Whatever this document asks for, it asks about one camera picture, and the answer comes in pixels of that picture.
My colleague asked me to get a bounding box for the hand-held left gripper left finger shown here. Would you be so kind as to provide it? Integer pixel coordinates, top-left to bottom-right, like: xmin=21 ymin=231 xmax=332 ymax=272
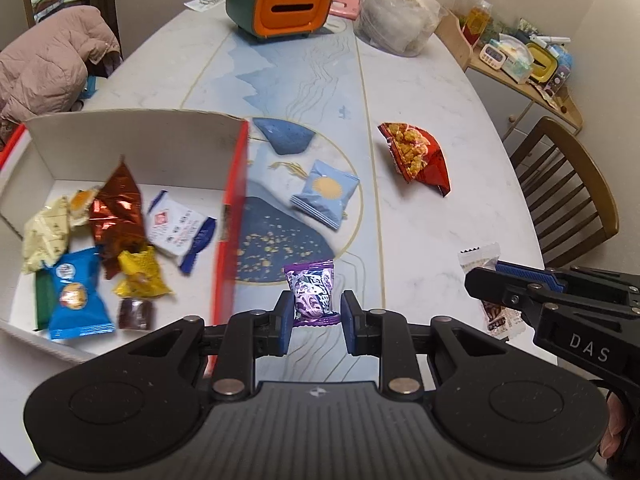
xmin=125 ymin=290 xmax=297 ymax=402

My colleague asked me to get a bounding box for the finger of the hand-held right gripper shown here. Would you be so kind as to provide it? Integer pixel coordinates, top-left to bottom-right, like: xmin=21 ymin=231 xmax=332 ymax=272
xmin=464 ymin=266 xmax=640 ymax=330
xmin=494 ymin=261 xmax=640 ymax=293

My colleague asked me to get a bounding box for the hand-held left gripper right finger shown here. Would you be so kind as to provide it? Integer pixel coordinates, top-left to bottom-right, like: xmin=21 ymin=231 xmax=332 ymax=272
xmin=340 ymin=290 xmax=508 ymax=402

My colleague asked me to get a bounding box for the white and brown candy packet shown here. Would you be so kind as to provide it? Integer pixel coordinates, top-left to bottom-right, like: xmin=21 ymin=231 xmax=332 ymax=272
xmin=457 ymin=242 xmax=527 ymax=338

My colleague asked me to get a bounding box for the purple candy packet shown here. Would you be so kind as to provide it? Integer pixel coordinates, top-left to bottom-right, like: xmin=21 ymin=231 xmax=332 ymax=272
xmin=283 ymin=259 xmax=342 ymax=327

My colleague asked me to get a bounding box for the white and blue snack packet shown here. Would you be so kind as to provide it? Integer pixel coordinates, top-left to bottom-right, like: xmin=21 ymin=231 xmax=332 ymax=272
xmin=145 ymin=189 xmax=218 ymax=276

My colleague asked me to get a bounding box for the dark red candy packet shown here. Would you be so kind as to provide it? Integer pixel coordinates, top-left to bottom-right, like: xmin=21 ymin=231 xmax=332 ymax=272
xmin=116 ymin=297 xmax=157 ymax=332

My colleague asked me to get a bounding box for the yellow candy packet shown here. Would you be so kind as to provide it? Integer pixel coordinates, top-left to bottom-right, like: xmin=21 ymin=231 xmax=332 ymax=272
xmin=112 ymin=246 xmax=173 ymax=300

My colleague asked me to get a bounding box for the brown foil snack bag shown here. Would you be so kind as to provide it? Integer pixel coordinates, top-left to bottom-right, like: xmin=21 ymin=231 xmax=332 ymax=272
xmin=89 ymin=157 xmax=151 ymax=281

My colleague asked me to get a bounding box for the red and white cardboard box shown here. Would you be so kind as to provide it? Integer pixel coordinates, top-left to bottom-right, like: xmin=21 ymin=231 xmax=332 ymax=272
xmin=0 ymin=107 xmax=251 ymax=366

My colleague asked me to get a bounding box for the green cracker packet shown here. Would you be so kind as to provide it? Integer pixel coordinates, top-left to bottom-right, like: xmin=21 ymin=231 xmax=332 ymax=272
xmin=32 ymin=270 xmax=53 ymax=332

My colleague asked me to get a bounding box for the person's right hand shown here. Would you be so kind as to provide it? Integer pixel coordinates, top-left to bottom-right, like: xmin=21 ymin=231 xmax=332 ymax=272
xmin=599 ymin=392 xmax=635 ymax=461

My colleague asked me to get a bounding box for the wooden chair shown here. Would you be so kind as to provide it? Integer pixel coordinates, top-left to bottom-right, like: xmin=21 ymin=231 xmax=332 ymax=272
xmin=509 ymin=116 xmax=621 ymax=268

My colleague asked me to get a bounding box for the light blue sun-print packet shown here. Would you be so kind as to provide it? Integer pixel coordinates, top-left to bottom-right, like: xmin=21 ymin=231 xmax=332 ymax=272
xmin=290 ymin=159 xmax=361 ymax=231

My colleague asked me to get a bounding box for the red popcorn snack bag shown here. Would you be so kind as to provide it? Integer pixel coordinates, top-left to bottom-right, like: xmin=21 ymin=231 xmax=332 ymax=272
xmin=377 ymin=122 xmax=452 ymax=197

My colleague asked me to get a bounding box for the wooden side cabinet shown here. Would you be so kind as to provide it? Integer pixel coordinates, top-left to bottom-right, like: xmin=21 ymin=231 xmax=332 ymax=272
xmin=434 ymin=7 xmax=585 ymax=143

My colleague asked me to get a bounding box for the blue carton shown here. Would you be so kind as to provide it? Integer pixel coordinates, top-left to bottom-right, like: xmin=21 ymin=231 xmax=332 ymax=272
xmin=547 ymin=45 xmax=575 ymax=96

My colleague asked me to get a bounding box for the yellow holder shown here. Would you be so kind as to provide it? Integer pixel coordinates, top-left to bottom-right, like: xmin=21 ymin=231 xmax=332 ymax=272
xmin=525 ymin=41 xmax=560 ymax=85

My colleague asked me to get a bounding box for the pale green tissue pack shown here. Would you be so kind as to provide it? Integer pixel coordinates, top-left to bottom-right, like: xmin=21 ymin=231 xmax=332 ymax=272
xmin=497 ymin=35 xmax=535 ymax=85

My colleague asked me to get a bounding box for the white digital timer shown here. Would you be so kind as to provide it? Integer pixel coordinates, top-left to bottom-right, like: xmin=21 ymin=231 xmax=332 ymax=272
xmin=479 ymin=42 xmax=506 ymax=71

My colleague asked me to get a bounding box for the clear glass dome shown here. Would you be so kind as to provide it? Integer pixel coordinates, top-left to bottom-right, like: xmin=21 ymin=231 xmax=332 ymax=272
xmin=452 ymin=0 xmax=496 ymax=48

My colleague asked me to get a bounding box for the clear plastic bag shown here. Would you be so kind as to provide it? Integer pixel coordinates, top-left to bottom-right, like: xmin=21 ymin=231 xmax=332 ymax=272
xmin=352 ymin=0 xmax=442 ymax=57

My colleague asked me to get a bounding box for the pink flat object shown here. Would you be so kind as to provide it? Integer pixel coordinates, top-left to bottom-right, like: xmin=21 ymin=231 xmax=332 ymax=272
xmin=327 ymin=0 xmax=361 ymax=21

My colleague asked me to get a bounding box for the green and orange tissue box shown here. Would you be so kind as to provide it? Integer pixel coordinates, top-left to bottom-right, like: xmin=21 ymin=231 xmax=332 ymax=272
xmin=225 ymin=0 xmax=335 ymax=45

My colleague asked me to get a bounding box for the pink padded jacket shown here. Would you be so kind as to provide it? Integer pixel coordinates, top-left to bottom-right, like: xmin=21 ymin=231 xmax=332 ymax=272
xmin=0 ymin=5 xmax=123 ymax=146

